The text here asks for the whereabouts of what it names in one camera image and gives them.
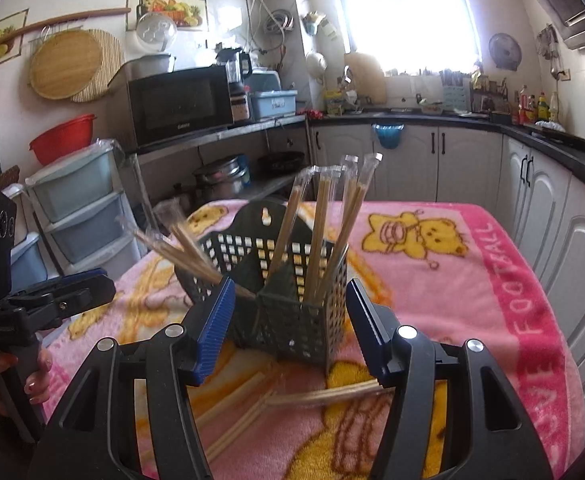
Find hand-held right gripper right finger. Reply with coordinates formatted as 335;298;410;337
347;278;553;480

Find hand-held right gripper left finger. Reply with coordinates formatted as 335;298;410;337
27;276;236;480

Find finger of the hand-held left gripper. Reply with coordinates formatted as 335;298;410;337
20;268;116;317

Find black plastic utensil basket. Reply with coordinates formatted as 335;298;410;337
174;199;349;377

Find chopstick pair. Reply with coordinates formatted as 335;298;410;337
330;152;384;281
266;167;314;281
195;370;279;436
155;199;226;283
317;155;359;296
264;379;394;407
303;167;342;305
115;214;259;302
206;395;279;463

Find person's left hand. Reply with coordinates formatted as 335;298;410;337
0;347;54;417

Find brown wicker basket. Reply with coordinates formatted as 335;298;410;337
0;165;22;192

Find pink bear printed blanket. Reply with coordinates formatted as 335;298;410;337
42;200;585;480

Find plastic drawer unit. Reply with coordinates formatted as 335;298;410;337
10;141;144;295

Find red plastic basin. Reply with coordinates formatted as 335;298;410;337
29;113;98;166

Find large steel pot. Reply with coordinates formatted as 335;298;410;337
192;155;252;202

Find black frying pan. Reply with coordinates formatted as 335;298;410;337
256;151;306;177

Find blue hanging bin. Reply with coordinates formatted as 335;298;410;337
371;122;406;152

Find white kitchen cabinets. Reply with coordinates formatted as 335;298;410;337
307;122;585;378

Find metal shelf rack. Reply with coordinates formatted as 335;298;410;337
122;114;309;213

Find round bamboo board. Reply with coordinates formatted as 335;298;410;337
28;29;104;100

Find black microwave oven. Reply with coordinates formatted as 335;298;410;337
126;65;234;149

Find round woven mat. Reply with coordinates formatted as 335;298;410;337
70;29;125;104

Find blue plastic dish box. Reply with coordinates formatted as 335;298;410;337
245;71;299;121

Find long wooden rolling pin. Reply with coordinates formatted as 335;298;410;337
0;6;132;53

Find beige cutting board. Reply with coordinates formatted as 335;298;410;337
345;51;388;106

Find teal knife block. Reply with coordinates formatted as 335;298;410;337
440;70;472;111

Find black countertop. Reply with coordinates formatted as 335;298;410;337
307;109;585;188

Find clear plastic food cover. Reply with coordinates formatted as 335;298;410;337
136;12;178;54

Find group of condiment bottles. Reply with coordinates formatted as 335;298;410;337
511;84;564;127

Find window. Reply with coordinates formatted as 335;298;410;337
330;0;479;77

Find small round wall fan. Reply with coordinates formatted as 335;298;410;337
488;32;523;69

